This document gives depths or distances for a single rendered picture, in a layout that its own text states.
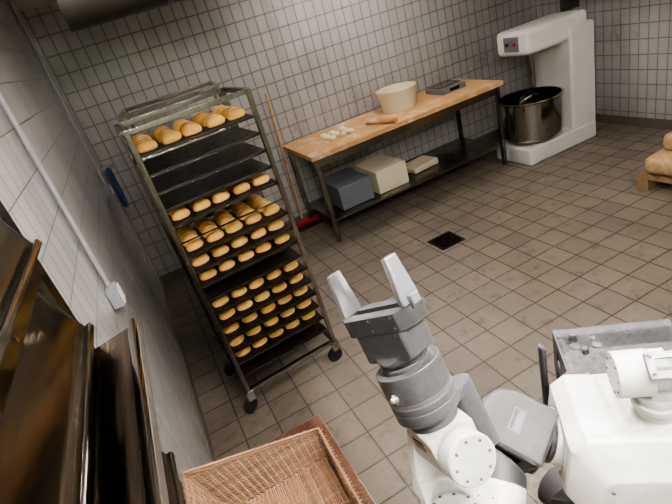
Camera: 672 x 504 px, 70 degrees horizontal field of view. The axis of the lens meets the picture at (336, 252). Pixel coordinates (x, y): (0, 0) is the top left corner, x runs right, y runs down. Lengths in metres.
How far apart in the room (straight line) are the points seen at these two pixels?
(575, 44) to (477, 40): 1.15
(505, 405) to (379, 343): 0.30
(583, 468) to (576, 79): 5.15
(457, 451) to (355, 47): 5.00
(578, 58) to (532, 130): 0.83
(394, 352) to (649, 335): 0.54
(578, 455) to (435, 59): 5.36
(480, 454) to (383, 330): 0.19
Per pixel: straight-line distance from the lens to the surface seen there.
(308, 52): 5.18
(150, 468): 0.96
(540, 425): 0.86
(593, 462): 0.84
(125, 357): 1.34
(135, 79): 4.82
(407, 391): 0.60
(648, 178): 4.73
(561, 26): 5.59
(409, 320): 0.57
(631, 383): 0.79
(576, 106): 5.84
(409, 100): 5.09
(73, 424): 1.10
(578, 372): 0.93
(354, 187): 4.74
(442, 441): 0.64
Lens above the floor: 2.04
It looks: 27 degrees down
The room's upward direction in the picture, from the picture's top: 17 degrees counter-clockwise
